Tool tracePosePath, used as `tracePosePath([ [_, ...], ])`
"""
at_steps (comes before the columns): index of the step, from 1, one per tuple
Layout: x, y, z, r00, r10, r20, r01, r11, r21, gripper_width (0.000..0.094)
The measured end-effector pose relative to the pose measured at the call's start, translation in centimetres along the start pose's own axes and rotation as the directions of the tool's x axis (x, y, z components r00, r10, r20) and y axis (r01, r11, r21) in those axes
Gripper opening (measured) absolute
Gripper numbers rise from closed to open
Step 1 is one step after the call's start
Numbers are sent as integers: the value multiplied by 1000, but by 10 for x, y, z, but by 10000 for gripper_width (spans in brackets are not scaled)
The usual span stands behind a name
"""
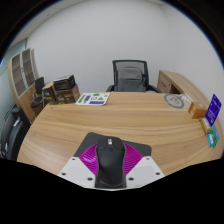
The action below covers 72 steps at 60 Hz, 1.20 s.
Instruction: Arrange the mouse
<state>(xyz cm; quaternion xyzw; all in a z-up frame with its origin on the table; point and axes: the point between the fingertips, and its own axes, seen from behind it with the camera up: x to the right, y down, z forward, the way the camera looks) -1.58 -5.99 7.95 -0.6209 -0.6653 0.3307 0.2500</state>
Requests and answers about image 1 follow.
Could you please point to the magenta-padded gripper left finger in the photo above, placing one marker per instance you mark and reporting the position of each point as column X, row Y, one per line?
column 75, row 168

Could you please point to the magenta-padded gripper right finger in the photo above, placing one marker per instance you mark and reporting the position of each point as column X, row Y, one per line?
column 146, row 168

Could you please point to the black computer mouse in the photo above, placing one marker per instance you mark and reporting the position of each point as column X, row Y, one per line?
column 110, row 163

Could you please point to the dark grey mouse pad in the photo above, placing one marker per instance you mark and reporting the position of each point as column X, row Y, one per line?
column 89, row 138

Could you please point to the small blue pack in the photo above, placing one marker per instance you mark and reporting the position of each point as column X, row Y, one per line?
column 210, row 140

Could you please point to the large black office chair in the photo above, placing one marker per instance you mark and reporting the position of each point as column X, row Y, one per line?
column 13, row 133

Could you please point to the white green printed leaflet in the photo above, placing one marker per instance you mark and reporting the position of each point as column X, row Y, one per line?
column 92, row 99

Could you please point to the tan box with white label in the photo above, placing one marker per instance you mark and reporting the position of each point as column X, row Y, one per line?
column 204, row 126

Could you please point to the brown cardboard box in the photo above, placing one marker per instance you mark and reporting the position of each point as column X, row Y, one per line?
column 68, row 96

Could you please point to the green pack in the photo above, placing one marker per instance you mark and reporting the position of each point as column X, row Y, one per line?
column 215, row 135

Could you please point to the orange-brown cardboard box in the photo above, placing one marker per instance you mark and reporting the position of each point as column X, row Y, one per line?
column 197, row 110

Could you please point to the black box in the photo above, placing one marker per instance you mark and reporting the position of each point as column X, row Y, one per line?
column 64, row 82

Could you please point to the purple retail package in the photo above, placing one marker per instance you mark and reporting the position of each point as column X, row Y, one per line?
column 213, row 110

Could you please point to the grey backpack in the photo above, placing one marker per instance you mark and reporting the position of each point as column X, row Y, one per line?
column 130, row 79

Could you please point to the small black chair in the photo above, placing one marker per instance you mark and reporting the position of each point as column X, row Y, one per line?
column 39, row 85

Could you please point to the wooden side desk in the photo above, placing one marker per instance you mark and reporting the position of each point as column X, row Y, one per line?
column 180, row 83

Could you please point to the wooden shelf unit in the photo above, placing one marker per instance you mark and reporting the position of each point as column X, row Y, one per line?
column 23, row 76

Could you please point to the black mesh office chair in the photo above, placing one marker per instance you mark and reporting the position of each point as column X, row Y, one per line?
column 116, row 64

